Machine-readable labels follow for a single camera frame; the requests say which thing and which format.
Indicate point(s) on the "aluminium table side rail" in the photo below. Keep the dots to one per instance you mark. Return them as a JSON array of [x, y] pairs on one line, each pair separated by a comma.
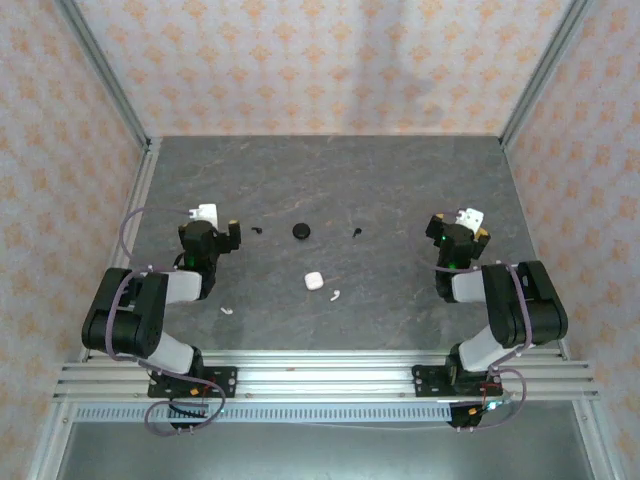
[[142, 185]]

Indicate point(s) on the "aluminium frame post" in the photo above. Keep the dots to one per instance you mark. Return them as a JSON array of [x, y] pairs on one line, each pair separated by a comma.
[[542, 70], [107, 70]]

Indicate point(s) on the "small lit circuit board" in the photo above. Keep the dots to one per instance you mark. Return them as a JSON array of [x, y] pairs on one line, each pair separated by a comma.
[[489, 406]]

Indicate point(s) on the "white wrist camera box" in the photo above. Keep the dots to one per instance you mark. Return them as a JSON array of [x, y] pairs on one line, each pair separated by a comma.
[[206, 213], [472, 218]]

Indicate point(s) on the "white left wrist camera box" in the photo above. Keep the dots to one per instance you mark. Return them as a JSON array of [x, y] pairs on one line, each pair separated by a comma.
[[206, 213]]

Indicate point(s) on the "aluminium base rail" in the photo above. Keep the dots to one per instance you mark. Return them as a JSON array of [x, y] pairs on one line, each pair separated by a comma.
[[325, 382]]

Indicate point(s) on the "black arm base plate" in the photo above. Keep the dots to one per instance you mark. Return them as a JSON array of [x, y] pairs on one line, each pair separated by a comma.
[[225, 381], [425, 381]]

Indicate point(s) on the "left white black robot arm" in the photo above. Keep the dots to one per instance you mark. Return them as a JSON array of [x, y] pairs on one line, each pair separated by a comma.
[[125, 325]]

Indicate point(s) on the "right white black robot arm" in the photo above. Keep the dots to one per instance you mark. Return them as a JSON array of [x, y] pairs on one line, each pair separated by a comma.
[[546, 310]]

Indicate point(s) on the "white earbud charging case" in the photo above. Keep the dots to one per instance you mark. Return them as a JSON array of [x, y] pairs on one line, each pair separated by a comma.
[[313, 281]]

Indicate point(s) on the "black round charging case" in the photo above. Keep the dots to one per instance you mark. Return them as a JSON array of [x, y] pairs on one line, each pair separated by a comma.
[[301, 230]]

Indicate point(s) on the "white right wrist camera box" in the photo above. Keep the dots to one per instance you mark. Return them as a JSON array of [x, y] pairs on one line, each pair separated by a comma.
[[472, 218]]

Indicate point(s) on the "aluminium frame leg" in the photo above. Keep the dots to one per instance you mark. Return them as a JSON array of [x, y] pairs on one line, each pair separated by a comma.
[[595, 440], [50, 440]]

